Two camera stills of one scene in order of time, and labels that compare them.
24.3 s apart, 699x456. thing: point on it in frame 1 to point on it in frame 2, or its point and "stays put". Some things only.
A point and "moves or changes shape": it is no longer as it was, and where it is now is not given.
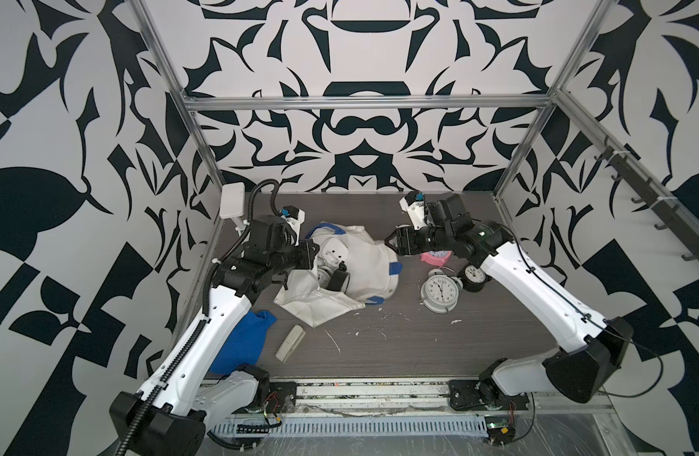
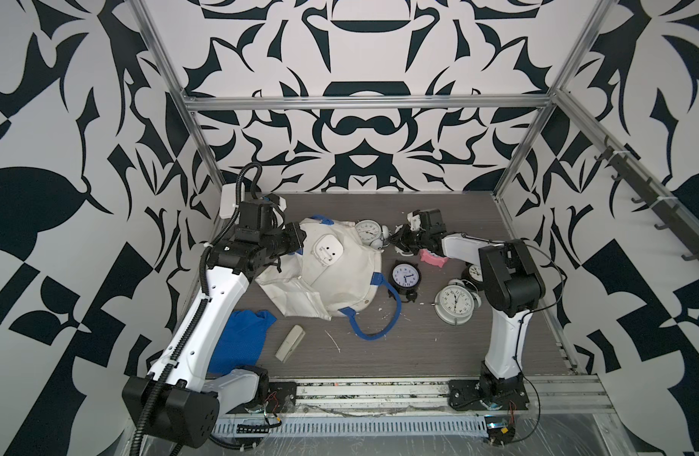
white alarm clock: x=439 y=292 to x=456 y=302
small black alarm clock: x=338 y=277 to x=405 y=277
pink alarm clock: x=436 y=257 stays put
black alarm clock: x=473 y=278 stays put
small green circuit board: x=500 y=429 stays put
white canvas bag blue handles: x=373 y=278 moves or changes shape
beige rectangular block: x=291 y=344 stays put
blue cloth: x=244 y=344 stays put
